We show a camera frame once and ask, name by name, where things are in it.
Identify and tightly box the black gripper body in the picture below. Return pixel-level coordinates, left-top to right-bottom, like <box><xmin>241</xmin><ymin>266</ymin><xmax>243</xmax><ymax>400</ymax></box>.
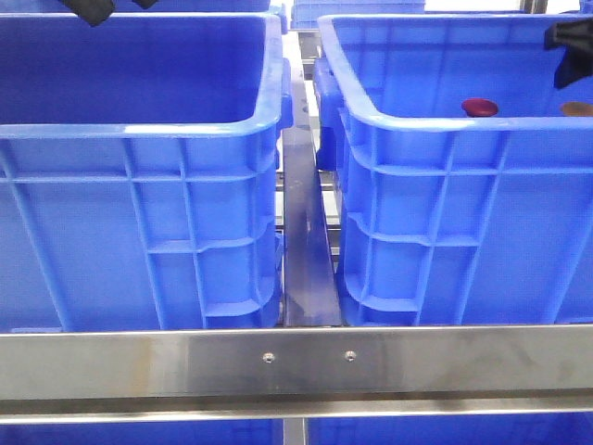
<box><xmin>544</xmin><ymin>18</ymin><xmax>592</xmax><ymax>89</ymax></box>

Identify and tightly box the yellow push button switch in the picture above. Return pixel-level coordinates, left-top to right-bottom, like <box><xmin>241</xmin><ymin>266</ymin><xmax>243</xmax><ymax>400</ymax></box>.
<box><xmin>561</xmin><ymin>101</ymin><xmax>593</xmax><ymax>117</ymax></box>

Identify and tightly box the red push button switch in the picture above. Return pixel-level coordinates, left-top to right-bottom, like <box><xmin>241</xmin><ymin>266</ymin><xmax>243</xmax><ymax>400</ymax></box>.
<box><xmin>461</xmin><ymin>97</ymin><xmax>498</xmax><ymax>118</ymax></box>

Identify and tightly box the right blue plastic crate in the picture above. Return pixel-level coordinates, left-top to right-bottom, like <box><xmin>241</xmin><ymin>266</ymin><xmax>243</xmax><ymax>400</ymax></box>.
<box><xmin>315</xmin><ymin>14</ymin><xmax>592</xmax><ymax>326</ymax></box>

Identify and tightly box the blue plastic crate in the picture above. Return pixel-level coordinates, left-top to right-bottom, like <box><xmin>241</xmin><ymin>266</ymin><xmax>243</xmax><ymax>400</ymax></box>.
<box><xmin>1</xmin><ymin>12</ymin><xmax>292</xmax><ymax>333</ymax></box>
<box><xmin>315</xmin><ymin>14</ymin><xmax>592</xmax><ymax>326</ymax></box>

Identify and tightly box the far middle blue crate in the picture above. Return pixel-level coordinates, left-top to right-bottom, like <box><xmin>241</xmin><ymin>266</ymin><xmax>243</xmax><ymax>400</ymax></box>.
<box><xmin>291</xmin><ymin>0</ymin><xmax>425</xmax><ymax>30</ymax></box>

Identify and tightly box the steel center divider bar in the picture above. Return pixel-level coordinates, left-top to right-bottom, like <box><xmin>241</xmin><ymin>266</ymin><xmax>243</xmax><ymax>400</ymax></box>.
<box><xmin>283</xmin><ymin>32</ymin><xmax>342</xmax><ymax>327</ymax></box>

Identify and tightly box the lower right blue crate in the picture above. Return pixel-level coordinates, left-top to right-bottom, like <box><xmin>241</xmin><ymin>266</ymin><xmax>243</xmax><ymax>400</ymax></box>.
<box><xmin>309</xmin><ymin>413</ymin><xmax>592</xmax><ymax>444</ymax></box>

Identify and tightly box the left blue plastic crate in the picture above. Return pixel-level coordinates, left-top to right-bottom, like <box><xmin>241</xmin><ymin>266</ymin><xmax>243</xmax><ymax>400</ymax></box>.
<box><xmin>1</xmin><ymin>12</ymin><xmax>292</xmax><ymax>333</ymax></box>

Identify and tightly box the lower left blue crate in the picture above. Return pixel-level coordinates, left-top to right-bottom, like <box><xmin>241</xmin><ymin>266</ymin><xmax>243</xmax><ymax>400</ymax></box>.
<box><xmin>1</xmin><ymin>420</ymin><xmax>283</xmax><ymax>444</ymax></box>

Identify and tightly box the far left blue crate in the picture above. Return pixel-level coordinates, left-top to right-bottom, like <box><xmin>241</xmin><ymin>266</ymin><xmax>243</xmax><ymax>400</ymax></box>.
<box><xmin>1</xmin><ymin>0</ymin><xmax>288</xmax><ymax>33</ymax></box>

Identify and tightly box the right rail screw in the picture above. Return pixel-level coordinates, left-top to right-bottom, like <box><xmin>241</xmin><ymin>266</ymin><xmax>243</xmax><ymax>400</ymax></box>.
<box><xmin>344</xmin><ymin>350</ymin><xmax>357</xmax><ymax>362</ymax></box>

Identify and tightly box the rail screw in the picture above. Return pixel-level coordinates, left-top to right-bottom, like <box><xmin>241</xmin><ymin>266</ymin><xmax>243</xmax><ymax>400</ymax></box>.
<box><xmin>262</xmin><ymin>352</ymin><xmax>275</xmax><ymax>363</ymax></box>
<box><xmin>344</xmin><ymin>350</ymin><xmax>357</xmax><ymax>362</ymax></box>

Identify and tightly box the left rail screw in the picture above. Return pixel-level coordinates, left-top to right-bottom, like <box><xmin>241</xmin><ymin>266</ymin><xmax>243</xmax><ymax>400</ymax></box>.
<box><xmin>262</xmin><ymin>352</ymin><xmax>275</xmax><ymax>363</ymax></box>

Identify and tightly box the steel vertical post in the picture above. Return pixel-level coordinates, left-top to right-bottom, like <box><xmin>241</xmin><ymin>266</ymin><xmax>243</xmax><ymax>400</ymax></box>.
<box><xmin>283</xmin><ymin>418</ymin><xmax>309</xmax><ymax>445</ymax></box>

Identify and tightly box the steel front shelf rail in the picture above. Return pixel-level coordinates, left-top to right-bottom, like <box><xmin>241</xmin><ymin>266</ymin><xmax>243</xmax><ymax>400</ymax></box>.
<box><xmin>1</xmin><ymin>324</ymin><xmax>592</xmax><ymax>424</ymax></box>

